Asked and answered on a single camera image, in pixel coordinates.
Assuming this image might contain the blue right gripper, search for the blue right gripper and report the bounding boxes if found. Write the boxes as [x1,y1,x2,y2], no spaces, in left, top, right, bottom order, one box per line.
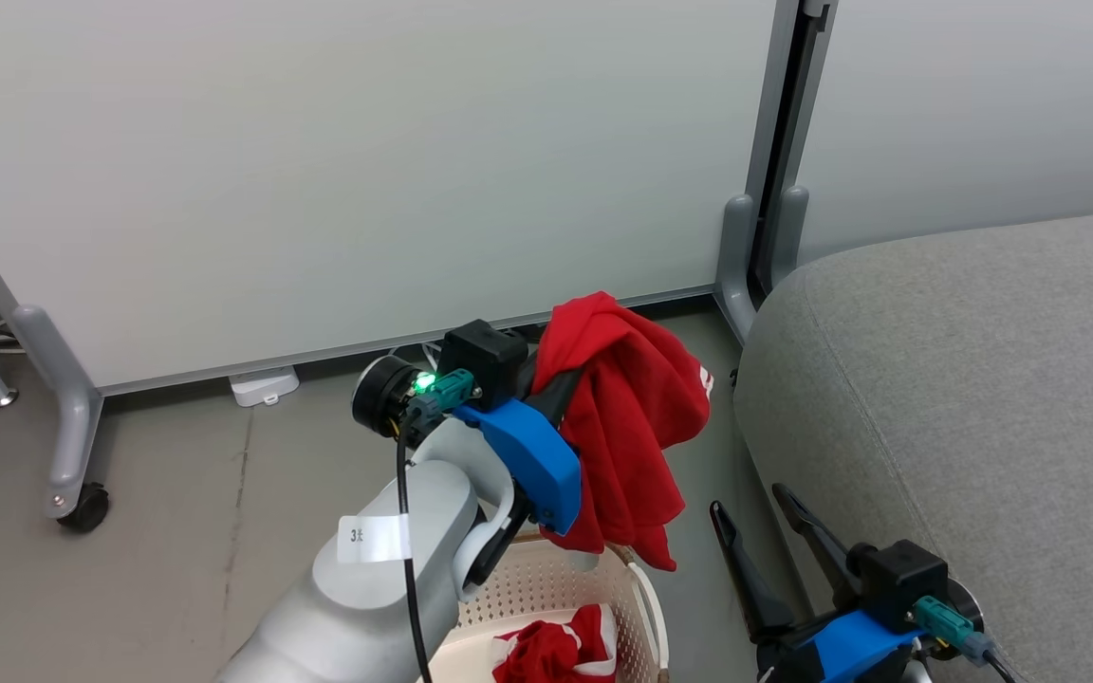
[709,483,927,683]

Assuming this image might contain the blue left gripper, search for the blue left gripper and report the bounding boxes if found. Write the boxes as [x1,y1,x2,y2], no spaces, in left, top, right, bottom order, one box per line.
[454,365,585,538]

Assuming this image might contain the plain red garment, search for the plain red garment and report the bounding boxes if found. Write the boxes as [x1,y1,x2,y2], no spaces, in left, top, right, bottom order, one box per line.
[529,291,714,573]

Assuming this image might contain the red garment with white trim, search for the red garment with white trim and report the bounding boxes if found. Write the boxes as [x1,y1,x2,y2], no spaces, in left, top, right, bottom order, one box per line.
[492,603,620,683]

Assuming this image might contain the cream perforated laundry basket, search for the cream perforated laundry basket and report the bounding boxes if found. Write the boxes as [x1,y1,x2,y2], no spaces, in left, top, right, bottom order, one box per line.
[428,529,672,683]

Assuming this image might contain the grey fabric sofa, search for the grey fabric sofa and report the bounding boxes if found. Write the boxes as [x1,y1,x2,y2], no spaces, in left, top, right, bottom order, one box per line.
[733,208,1093,683]

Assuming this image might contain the white power adapter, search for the white power adapter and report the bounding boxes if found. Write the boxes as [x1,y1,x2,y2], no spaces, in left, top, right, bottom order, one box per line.
[228,366,302,409]

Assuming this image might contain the wide white partition panel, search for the wide white partition panel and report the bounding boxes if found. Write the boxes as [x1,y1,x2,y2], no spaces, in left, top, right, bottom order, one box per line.
[0,0,837,396]

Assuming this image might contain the black caster wheel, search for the black caster wheel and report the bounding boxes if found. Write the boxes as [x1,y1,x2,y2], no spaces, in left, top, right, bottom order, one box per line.
[57,482,112,534]

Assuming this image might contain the grey partition foot with caster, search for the grey partition foot with caster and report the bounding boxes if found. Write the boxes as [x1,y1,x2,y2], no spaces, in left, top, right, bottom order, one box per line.
[10,304,107,521]

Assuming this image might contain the narrow white partition panel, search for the narrow white partition panel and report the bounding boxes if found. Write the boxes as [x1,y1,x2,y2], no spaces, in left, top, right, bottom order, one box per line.
[796,0,1093,268]

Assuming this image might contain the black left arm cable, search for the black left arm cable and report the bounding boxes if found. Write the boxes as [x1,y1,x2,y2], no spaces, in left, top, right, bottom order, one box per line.
[396,413,434,683]

